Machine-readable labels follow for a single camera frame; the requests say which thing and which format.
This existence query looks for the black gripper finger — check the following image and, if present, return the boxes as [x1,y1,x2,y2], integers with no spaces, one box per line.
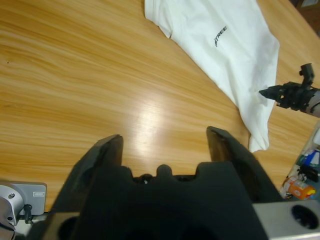
[298,62,315,86]
[258,85,288,102]
[206,126,282,204]
[50,133,125,214]

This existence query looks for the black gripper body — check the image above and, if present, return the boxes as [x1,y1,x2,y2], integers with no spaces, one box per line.
[277,80,318,112]

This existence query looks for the white Unitree T-shirt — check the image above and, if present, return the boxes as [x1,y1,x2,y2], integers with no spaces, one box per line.
[144,0,281,153]

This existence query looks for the orange white bottle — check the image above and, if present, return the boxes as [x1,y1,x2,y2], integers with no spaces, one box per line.
[281,175,317,201]

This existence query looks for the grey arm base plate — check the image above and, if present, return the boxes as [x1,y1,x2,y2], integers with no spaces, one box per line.
[0,182,48,240]

